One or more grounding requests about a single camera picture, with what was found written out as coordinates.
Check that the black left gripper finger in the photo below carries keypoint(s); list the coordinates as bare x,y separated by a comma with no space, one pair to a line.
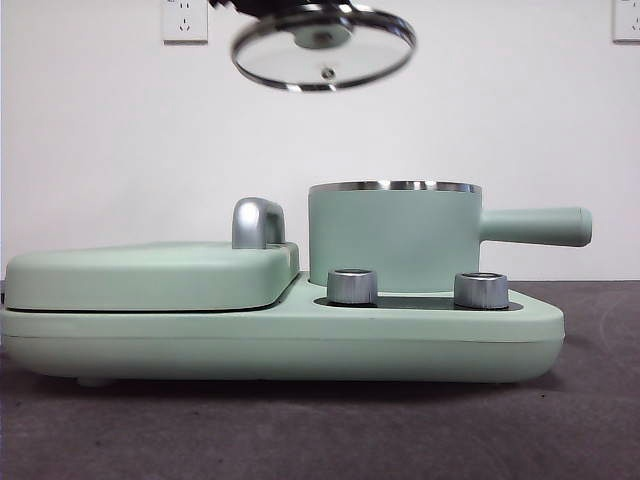
325,11
250,6

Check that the glass lid with green knob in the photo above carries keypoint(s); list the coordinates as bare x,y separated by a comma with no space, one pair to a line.
322,37

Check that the chrome control knob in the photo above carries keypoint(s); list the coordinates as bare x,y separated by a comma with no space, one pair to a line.
481,290
352,287

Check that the mint green breakfast machine base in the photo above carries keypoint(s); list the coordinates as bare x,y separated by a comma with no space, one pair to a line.
300,345

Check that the white wall socket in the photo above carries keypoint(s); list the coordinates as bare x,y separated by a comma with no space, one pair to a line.
185,22
627,22

